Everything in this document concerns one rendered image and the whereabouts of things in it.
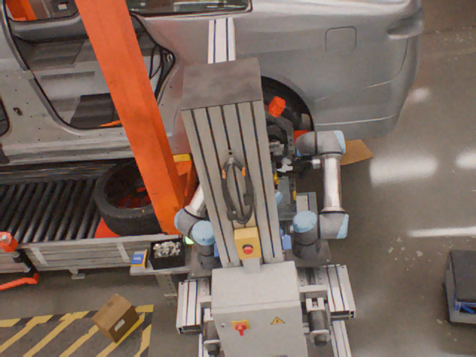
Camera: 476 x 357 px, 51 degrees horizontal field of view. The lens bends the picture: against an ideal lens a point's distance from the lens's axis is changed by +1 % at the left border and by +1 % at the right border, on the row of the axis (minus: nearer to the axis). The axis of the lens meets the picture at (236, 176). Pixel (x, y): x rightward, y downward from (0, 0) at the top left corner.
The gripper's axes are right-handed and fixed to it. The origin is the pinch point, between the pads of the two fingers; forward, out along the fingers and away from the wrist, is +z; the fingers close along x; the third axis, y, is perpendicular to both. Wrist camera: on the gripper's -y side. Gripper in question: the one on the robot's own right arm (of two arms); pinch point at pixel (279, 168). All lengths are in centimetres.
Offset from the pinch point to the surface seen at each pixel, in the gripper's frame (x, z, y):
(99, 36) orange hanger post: 22, 71, 107
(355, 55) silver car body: -29, -48, 54
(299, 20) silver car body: -30, -18, 78
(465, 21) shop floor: -302, -207, -80
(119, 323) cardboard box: 58, 110, -70
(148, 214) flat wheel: -1, 91, -34
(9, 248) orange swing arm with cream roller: 18, 183, -36
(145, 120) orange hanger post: 22, 63, 60
